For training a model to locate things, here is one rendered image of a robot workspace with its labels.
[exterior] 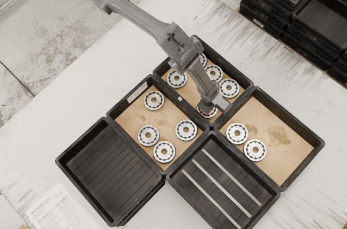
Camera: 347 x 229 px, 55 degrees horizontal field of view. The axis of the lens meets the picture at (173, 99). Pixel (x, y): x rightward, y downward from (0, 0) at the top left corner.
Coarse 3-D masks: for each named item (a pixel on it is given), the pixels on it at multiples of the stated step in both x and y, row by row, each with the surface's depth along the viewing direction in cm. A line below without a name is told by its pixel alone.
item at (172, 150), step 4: (156, 144) 154; (160, 144) 154; (164, 144) 154; (168, 144) 154; (156, 148) 154; (168, 148) 153; (172, 148) 153; (156, 152) 153; (172, 152) 152; (156, 156) 152; (160, 156) 152; (168, 156) 152; (172, 156) 151; (160, 160) 151; (164, 160) 151; (168, 160) 151
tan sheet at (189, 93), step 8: (208, 64) 170; (168, 72) 170; (192, 80) 168; (184, 88) 166; (192, 88) 166; (240, 88) 165; (184, 96) 165; (192, 96) 165; (192, 104) 163; (208, 120) 160
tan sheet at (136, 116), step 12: (144, 96) 166; (132, 108) 164; (144, 108) 164; (168, 108) 163; (120, 120) 162; (132, 120) 162; (144, 120) 162; (156, 120) 161; (168, 120) 161; (180, 120) 161; (132, 132) 160; (168, 132) 159; (180, 144) 156
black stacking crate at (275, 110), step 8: (248, 96) 155; (256, 96) 160; (264, 96) 153; (240, 104) 152; (264, 104) 160; (272, 104) 153; (232, 112) 152; (272, 112) 160; (280, 112) 153; (288, 120) 152; (296, 128) 152; (304, 136) 152; (312, 136) 146; (312, 144) 151; (320, 144) 145; (312, 152) 146; (304, 160) 148; (296, 168) 149
